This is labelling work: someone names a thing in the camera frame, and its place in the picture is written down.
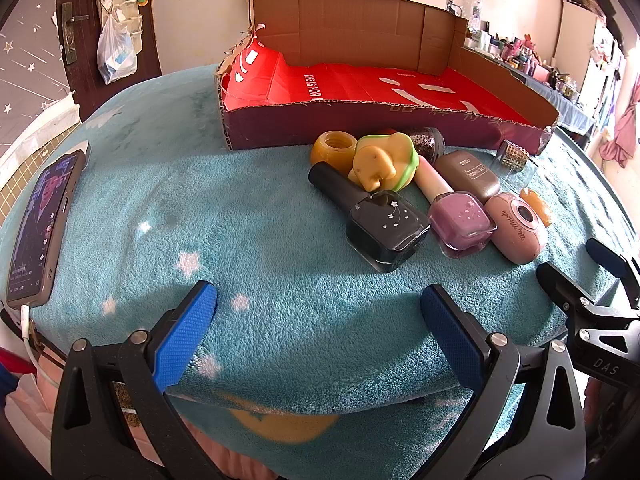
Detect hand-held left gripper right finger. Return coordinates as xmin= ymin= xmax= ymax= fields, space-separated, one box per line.
xmin=420 ymin=284 xmax=587 ymax=480

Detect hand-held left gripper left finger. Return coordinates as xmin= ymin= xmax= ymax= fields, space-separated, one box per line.
xmin=51 ymin=280 xmax=219 ymax=480

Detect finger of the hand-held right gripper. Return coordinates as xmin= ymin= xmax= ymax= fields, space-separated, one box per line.
xmin=536 ymin=262 xmax=640 ymax=333
xmin=586 ymin=238 xmax=640 ymax=288

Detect pink round compact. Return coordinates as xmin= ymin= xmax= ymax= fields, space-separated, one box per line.
xmin=484 ymin=192 xmax=548 ymax=266

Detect small orange lid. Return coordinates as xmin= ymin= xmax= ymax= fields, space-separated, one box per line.
xmin=519 ymin=187 xmax=553 ymax=227

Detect purple nail polish bottle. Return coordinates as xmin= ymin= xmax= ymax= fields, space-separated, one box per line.
xmin=413 ymin=155 xmax=497 ymax=260

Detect black nail polish bottle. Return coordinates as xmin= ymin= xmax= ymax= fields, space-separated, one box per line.
xmin=308 ymin=164 xmax=432 ymax=274

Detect clear cup with gold studs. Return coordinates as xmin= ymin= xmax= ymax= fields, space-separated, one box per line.
xmin=495 ymin=140 xmax=538 ymax=191

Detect brown eye shadow case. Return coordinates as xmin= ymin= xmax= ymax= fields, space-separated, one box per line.
xmin=434 ymin=150 xmax=502 ymax=202

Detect yellow green toy figure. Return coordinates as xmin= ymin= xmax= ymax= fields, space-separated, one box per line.
xmin=348 ymin=132 xmax=419 ymax=192

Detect glitter bottle with red cap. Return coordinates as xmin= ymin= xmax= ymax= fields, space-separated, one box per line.
xmin=400 ymin=127 xmax=446 ymax=161

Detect amber round jar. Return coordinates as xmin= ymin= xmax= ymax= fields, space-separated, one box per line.
xmin=310 ymin=131 xmax=359 ymax=171

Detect cardboard box with red lining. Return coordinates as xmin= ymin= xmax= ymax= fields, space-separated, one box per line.
xmin=215 ymin=0 xmax=561 ymax=157

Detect pink curtain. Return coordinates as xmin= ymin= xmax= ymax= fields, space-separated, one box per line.
xmin=600 ymin=77 xmax=640 ymax=168

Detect smartphone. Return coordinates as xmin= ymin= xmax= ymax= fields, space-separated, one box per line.
xmin=6 ymin=149 xmax=87 ymax=310

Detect dresser with cosmetics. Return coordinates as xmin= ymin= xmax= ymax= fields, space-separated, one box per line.
xmin=465 ymin=30 xmax=596 ymax=136

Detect white wardrobe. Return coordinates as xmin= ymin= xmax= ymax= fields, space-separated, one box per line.
xmin=552 ymin=0 xmax=626 ymax=111

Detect clear plastic bag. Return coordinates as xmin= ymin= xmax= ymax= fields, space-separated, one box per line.
xmin=96 ymin=15 xmax=138 ymax=86

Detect star print window curtain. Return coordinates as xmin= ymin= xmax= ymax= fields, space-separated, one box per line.
xmin=0 ymin=0 xmax=71 ymax=111

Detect white charging cable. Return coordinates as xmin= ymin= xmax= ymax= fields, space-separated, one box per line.
xmin=20 ymin=304 xmax=66 ymax=391

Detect metal door handle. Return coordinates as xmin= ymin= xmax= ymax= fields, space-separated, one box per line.
xmin=61 ymin=2 xmax=91 ymax=65

